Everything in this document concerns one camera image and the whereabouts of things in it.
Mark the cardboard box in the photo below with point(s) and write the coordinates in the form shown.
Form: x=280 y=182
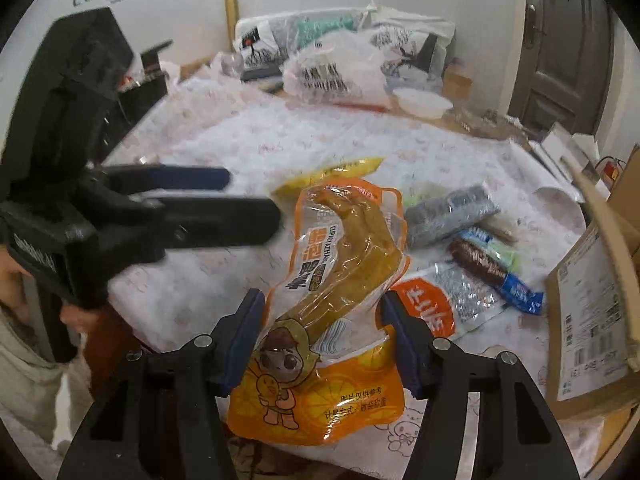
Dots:
x=593 y=310

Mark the clear snack tray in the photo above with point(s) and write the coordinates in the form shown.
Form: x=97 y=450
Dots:
x=490 y=125

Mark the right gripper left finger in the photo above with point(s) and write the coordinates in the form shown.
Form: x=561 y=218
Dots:
x=158 y=418

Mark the brown blue chocolate bar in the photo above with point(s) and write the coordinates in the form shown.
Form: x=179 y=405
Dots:
x=489 y=271

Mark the dark entrance door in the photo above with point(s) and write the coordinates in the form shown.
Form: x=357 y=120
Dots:
x=565 y=65

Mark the green white candy stick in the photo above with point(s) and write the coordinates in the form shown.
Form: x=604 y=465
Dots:
x=506 y=256

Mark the grey silver snack packet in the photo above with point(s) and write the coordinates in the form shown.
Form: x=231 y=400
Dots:
x=436 y=218

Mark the orange chicken foot packet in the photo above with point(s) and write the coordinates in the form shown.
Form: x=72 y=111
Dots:
x=324 y=365

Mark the silver tissue box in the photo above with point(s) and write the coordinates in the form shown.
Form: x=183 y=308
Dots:
x=562 y=147

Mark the yellow snack packet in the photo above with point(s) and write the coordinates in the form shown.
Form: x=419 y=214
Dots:
x=354 y=169

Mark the person left hand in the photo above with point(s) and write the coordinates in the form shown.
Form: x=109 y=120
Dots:
x=30 y=306

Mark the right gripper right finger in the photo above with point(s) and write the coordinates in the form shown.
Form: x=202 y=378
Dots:
x=517 y=437

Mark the pink patterned tablecloth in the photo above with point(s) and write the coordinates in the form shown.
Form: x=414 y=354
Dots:
x=276 y=146

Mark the red fire extinguisher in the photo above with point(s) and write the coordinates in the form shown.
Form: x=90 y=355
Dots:
x=609 y=169

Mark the clear orange label packet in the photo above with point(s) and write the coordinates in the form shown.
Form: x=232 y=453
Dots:
x=448 y=299

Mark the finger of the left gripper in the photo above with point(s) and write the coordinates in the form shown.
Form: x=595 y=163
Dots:
x=135 y=179
x=210 y=222

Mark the white printed plastic bag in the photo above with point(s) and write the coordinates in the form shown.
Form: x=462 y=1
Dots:
x=340 y=68

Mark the grey sofa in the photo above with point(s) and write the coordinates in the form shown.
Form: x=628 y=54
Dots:
x=409 y=49

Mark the white plastic bowl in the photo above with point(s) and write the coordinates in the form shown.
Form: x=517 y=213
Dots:
x=422 y=104

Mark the teal tree cushion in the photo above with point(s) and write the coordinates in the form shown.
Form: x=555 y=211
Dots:
x=308 y=31

